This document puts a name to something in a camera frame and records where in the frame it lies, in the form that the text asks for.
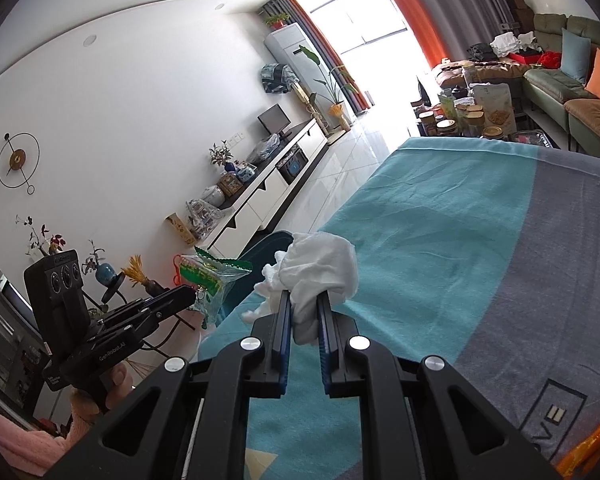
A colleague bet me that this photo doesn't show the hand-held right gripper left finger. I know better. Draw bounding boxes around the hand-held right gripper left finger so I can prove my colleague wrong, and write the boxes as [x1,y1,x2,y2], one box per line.
[44,290,293,480]

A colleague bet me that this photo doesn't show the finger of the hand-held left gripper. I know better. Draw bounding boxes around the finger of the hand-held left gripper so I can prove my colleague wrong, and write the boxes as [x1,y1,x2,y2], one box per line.
[104,284,202,327]
[129,305,197,344]

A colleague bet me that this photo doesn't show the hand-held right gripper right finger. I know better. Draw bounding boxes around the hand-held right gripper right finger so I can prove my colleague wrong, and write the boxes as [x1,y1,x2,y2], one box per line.
[316,294,564,480]

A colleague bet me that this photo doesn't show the green yellow snack packet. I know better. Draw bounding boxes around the green yellow snack packet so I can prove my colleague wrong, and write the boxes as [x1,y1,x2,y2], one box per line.
[175,246,251,334]

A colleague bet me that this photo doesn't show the dark teal plastic bin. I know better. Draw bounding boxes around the dark teal plastic bin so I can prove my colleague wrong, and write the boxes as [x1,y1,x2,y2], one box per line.
[219,230,297,322]

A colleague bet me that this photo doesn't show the white tissue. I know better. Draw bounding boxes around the white tissue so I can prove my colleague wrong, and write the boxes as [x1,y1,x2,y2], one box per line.
[240,232,359,346]

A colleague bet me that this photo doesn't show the person's left hand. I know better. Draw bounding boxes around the person's left hand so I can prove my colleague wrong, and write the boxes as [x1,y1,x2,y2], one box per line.
[69,361,132,428]

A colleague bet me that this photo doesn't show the yellow dried flower bunch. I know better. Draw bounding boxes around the yellow dried flower bunch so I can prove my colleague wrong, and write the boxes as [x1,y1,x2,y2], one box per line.
[121,254,161,296]

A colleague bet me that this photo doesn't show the round blue vase with plant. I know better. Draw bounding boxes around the round blue vase with plant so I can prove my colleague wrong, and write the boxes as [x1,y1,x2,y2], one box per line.
[82,239,119,286]

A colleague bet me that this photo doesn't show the tall yellow patterned box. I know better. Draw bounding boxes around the tall yellow patterned box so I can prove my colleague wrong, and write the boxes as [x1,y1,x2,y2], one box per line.
[165,212,199,246]

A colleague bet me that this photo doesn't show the red flower branch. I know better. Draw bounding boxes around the red flower branch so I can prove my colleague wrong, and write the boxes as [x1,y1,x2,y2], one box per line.
[14,214,66,261]

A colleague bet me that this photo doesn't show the dark glass cabinet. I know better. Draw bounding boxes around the dark glass cabinet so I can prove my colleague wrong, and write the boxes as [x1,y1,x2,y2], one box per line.
[0,240,57,413]

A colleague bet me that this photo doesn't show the model ship in clear case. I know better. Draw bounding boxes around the model ship in clear case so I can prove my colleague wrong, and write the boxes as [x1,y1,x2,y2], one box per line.
[185,198,226,239]

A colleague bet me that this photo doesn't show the white ceramic jar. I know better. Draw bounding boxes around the white ceramic jar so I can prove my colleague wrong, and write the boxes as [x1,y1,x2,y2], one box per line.
[201,184,226,209]

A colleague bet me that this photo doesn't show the blue white porcelain pot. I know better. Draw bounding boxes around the blue white porcelain pot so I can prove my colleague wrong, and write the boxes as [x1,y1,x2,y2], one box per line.
[234,159,259,184]

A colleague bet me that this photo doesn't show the white black TV cabinet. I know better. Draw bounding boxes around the white black TV cabinet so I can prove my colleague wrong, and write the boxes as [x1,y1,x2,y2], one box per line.
[177,119,331,257]

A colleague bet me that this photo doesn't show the leafy sprig in blue vase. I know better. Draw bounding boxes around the leafy sprig in blue vase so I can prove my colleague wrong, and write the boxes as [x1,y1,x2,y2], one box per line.
[208,142,239,174]

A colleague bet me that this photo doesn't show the teal grey printed blanket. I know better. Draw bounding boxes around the teal grey printed blanket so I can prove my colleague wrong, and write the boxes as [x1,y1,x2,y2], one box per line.
[187,137,600,480]

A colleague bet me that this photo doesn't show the clear plastic bag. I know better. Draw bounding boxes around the clear plastic bag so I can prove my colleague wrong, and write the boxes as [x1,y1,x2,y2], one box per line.
[252,133,284,164]

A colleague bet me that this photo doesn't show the small black monitor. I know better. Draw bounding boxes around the small black monitor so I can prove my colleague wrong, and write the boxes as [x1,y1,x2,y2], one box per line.
[257,104,292,142]

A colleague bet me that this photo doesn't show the cloth covered standing fan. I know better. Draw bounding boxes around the cloth covered standing fan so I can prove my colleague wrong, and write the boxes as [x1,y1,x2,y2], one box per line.
[259,62,301,96]

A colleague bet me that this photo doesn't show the tall leafy plant yellow pot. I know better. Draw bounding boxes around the tall leafy plant yellow pot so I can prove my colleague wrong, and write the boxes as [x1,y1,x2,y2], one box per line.
[298,44,357,129]

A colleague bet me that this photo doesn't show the white standing air conditioner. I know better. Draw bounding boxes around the white standing air conditioner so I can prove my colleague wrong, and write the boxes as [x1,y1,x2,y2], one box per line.
[263,23,342,113]

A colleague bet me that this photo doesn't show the cluster of food jars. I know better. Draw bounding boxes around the cluster of food jars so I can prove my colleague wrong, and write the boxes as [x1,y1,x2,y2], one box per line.
[416,88,481,139]

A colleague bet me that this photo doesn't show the orange wrapper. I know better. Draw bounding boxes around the orange wrapper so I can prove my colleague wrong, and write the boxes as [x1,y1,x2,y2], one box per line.
[554,411,600,467]

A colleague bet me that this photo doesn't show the striped grey orange curtain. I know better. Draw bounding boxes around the striped grey orange curtain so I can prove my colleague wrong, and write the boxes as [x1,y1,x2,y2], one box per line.
[260,0,372,111]

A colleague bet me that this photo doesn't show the tan snack bag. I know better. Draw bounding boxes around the tan snack bag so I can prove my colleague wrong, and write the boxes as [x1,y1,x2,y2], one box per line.
[472,82,519,137]

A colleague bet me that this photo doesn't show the black glass coffee table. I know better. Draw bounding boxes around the black glass coffee table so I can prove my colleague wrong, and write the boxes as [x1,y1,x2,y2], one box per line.
[410,100,562,152]

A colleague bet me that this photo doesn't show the brown ottoman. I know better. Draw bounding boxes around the brown ottoman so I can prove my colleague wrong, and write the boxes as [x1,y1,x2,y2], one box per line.
[431,57,527,94]

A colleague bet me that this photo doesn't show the bright balcony window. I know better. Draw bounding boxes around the bright balcony window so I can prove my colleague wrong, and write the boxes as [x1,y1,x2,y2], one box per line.
[300,0,431,106]

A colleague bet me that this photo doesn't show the olive green sectional sofa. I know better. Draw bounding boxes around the olive green sectional sofa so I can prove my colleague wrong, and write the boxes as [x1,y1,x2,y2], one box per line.
[521,12,600,162]

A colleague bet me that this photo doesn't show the pile of white clothes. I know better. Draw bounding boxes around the pile of white clothes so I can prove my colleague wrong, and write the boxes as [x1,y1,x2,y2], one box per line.
[489,31,539,59]

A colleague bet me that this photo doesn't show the blue grey cushion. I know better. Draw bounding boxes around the blue grey cushion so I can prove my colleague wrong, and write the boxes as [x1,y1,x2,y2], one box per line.
[559,28,594,84]

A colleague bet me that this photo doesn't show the brown cardboard box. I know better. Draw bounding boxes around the brown cardboard box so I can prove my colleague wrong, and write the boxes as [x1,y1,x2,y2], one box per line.
[506,0,537,31]

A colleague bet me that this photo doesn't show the ornate picture frame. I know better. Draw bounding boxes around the ornate picture frame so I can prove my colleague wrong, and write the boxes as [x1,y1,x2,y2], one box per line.
[217,172,245,196]

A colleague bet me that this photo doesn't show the round black gold wall clock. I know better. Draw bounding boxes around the round black gold wall clock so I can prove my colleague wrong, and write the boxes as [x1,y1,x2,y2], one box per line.
[0,132,42,195]

